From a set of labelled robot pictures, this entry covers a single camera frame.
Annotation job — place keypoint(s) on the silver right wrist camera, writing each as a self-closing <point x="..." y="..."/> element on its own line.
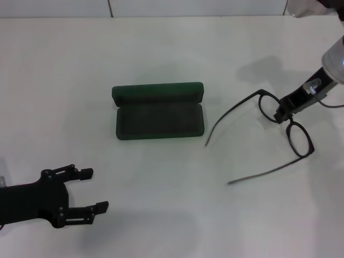
<point x="303" y="8"/>

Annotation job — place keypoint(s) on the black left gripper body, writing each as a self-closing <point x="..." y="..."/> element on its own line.
<point x="32" y="199"/>

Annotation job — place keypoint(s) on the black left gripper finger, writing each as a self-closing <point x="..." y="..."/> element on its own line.
<point x="86" y="173"/>
<point x="102" y="206"/>

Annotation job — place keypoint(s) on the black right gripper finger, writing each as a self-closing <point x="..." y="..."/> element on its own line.
<point x="279" y="115"/>
<point x="289" y="117"/>

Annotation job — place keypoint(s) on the green glasses case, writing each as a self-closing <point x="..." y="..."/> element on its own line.
<point x="158" y="123"/>

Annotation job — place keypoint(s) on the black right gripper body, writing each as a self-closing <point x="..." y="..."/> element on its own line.
<point x="309" y="94"/>

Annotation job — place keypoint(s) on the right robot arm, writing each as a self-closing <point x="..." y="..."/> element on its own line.
<point x="334" y="61"/>

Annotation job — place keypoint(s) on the black glasses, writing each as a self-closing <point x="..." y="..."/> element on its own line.
<point x="261" y="93"/>

